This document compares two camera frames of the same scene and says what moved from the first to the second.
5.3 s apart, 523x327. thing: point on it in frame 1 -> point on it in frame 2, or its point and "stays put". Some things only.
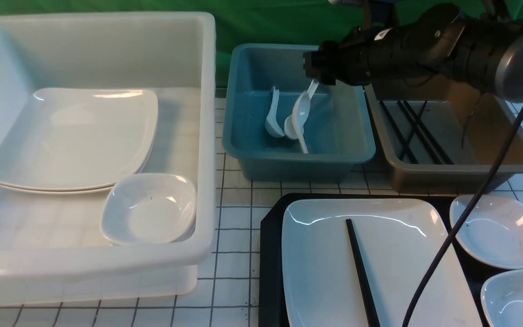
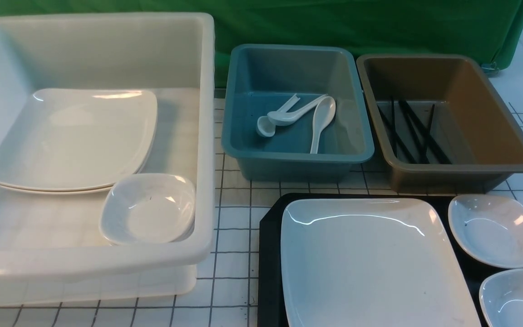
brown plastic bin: (442, 133) stays put
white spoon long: (302, 108) -> (324, 112)
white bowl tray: (518, 298) stays put
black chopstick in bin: (445, 157) stays put
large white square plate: (400, 240) stays put
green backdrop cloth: (267, 22) stays put
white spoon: (292, 130) -> (283, 118)
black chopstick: (405, 145) -> (425, 158)
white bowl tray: (500, 230) stays put
